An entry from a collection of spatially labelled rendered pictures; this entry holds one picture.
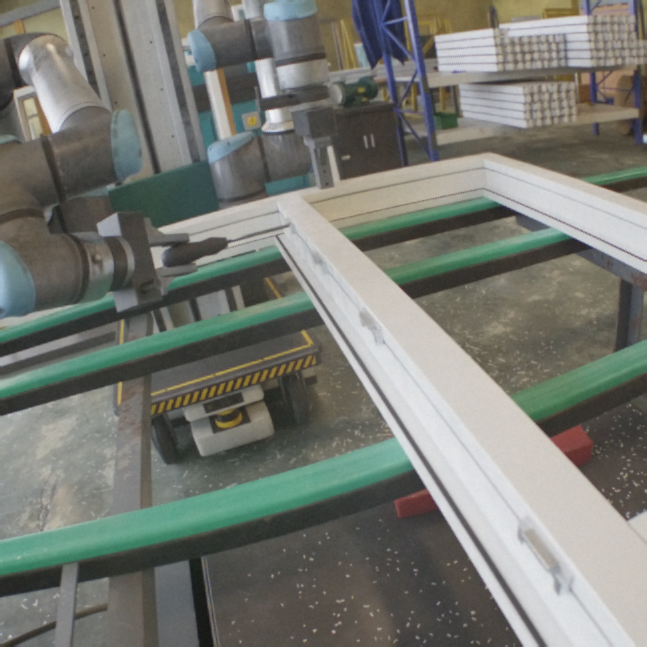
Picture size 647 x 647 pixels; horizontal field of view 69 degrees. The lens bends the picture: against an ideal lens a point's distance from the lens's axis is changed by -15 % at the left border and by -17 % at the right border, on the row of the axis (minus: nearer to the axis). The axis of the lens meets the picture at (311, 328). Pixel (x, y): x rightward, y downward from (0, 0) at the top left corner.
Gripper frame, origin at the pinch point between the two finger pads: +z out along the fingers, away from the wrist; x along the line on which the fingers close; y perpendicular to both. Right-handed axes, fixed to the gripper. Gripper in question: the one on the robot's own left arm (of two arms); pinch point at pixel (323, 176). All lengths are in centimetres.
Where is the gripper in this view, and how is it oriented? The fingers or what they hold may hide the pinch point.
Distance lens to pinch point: 100.2
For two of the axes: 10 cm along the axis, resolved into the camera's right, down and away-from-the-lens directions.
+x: -2.3, -4.2, 8.8
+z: 1.8, 8.7, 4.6
